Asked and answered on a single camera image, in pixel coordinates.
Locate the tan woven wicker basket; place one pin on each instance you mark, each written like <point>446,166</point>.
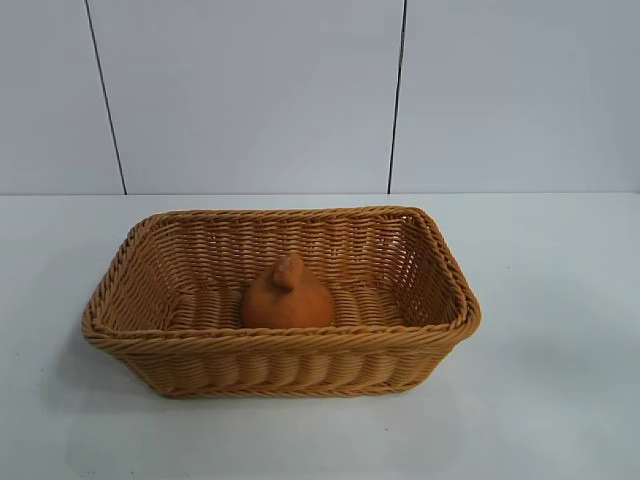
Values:
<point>300,360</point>

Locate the bumpy orange fruit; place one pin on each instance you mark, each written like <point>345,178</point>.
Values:
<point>290,305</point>

